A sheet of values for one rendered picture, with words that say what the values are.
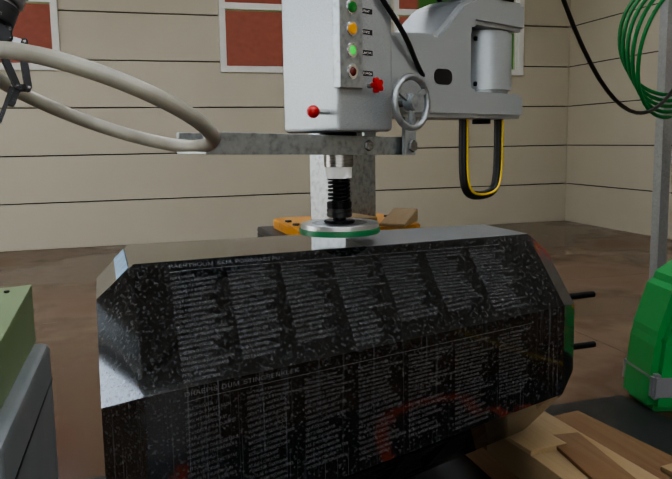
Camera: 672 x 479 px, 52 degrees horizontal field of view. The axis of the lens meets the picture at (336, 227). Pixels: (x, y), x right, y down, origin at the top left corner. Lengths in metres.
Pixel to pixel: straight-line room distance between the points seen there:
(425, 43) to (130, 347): 1.12
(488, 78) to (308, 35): 0.70
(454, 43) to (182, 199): 6.05
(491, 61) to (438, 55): 0.30
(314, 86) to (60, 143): 6.24
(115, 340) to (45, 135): 6.36
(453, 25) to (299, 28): 0.49
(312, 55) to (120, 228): 6.25
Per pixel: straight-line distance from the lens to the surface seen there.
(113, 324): 1.64
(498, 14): 2.28
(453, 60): 2.08
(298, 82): 1.82
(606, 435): 2.63
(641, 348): 3.13
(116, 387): 1.57
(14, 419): 0.89
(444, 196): 8.67
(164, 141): 1.63
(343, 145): 1.78
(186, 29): 7.95
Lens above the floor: 1.11
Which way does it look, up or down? 7 degrees down
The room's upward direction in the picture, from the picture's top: 1 degrees counter-clockwise
